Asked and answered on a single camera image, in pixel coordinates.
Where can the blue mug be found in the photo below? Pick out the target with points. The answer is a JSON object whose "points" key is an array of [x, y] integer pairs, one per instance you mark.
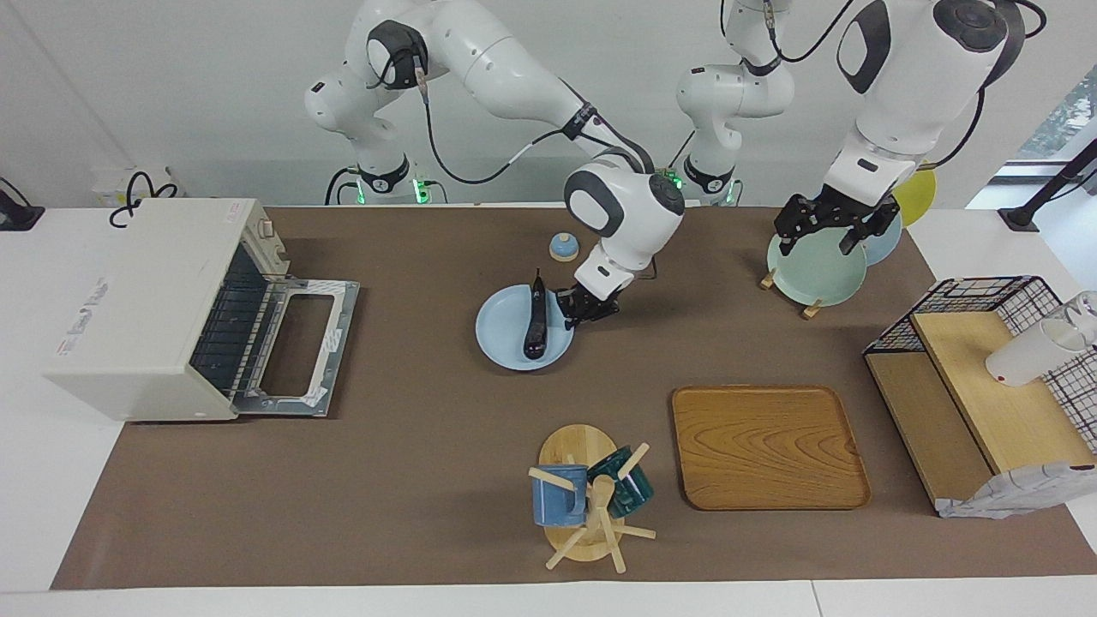
{"points": [[557, 506]]}

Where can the cream toaster oven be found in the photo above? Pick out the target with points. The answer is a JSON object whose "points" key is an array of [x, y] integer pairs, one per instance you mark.
{"points": [[128, 326]]}

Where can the wooden serving tray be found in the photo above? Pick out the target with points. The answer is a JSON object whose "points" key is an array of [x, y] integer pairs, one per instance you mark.
{"points": [[771, 454]]}

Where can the small blue lid wooden knob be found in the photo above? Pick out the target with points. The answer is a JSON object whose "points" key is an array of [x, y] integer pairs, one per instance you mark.
{"points": [[564, 248]]}

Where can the dark green mug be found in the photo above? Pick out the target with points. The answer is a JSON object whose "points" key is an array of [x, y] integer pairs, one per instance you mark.
{"points": [[634, 493]]}

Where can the black table clamp mount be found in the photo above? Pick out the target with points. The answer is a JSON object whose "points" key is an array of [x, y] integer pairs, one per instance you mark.
{"points": [[1020, 217]]}

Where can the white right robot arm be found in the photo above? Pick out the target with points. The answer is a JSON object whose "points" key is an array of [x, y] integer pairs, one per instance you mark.
{"points": [[514, 77]]}

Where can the black desk bracket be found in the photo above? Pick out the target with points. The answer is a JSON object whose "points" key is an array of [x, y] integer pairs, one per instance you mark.
{"points": [[17, 216]]}

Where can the dark purple eggplant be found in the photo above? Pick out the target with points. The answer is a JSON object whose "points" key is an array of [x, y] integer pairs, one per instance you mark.
{"points": [[537, 326]]}

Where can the clear glass cup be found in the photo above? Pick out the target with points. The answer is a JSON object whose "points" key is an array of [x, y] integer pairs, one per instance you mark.
{"points": [[1087, 307]]}

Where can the yellow plate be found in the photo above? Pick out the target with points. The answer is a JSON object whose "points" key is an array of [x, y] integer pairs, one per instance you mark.
{"points": [[921, 195]]}

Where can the white cup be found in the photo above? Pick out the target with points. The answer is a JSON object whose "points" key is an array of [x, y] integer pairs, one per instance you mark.
{"points": [[1024, 360]]}

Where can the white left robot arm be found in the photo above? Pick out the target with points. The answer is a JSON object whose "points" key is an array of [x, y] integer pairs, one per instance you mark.
{"points": [[908, 86]]}

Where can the wooden mug tree stand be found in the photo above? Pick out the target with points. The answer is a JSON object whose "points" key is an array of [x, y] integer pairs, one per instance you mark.
{"points": [[578, 446]]}

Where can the light blue plate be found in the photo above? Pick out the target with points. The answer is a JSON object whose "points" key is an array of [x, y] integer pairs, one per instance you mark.
{"points": [[501, 330]]}

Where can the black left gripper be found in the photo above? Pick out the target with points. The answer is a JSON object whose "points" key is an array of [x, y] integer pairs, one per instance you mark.
{"points": [[831, 212]]}

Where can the pale blue racked plate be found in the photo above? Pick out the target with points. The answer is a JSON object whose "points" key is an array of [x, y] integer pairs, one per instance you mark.
{"points": [[887, 248]]}

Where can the pale green plate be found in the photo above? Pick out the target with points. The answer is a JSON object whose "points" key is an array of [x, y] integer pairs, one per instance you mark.
{"points": [[814, 270]]}

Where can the grey white cloth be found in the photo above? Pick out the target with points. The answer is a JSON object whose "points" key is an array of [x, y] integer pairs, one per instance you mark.
{"points": [[1003, 493]]}

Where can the brown table mat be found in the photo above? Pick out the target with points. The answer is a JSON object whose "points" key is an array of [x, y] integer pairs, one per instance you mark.
{"points": [[386, 480]]}

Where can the wooden plate rack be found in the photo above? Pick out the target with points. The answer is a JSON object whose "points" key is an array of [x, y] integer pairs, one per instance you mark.
{"points": [[767, 280]]}

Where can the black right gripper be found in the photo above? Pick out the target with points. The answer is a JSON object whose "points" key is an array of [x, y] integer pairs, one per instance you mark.
{"points": [[591, 306]]}

